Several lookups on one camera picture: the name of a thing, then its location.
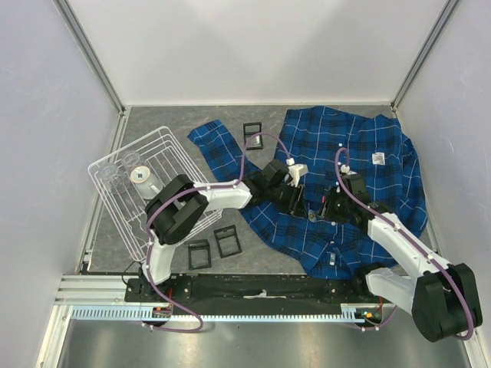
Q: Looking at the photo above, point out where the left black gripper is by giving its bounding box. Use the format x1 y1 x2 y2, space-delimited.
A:
267 182 308 221

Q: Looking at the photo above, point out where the blue plaid shirt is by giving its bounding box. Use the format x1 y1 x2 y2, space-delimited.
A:
187 107 429 280

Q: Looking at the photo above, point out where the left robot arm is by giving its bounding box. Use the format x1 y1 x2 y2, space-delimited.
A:
141 159 308 301

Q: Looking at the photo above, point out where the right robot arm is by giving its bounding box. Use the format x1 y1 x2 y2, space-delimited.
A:
318 166 483 342

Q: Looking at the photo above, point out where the white ceramic mug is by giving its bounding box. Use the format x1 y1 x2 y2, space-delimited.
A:
130 165 163 200

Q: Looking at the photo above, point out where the clear glass right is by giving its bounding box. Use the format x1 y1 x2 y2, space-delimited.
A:
120 150 144 174

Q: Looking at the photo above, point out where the clear glass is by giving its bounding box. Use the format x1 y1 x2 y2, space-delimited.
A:
120 150 144 174
99 163 124 192

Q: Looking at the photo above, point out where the clear glass left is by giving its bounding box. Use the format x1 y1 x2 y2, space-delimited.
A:
99 163 124 192

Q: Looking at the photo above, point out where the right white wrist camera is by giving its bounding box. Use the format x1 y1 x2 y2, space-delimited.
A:
340 164 357 176

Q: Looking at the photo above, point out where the black frame front middle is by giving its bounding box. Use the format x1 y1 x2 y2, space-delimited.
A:
213 225 242 258

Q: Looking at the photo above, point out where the black frame at back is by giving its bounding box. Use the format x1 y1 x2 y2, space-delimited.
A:
242 122 264 150

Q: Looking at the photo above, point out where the black frame near rack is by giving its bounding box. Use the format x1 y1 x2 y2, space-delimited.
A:
186 239 212 271

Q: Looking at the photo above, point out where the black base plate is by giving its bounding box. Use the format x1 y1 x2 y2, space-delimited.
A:
126 272 381 307

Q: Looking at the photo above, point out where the light blue cable duct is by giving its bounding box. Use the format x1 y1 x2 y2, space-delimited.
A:
71 304 378 323

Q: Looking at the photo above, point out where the white wire dish rack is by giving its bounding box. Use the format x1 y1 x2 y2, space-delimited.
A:
87 126 224 262

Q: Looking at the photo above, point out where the right aluminium frame post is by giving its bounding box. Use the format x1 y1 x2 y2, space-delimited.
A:
390 0 461 115

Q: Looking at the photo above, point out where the aluminium frame post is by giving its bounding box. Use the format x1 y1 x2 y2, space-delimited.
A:
390 0 461 115
54 0 126 115

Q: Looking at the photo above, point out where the left aluminium frame post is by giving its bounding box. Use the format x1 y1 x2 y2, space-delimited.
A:
54 0 126 115

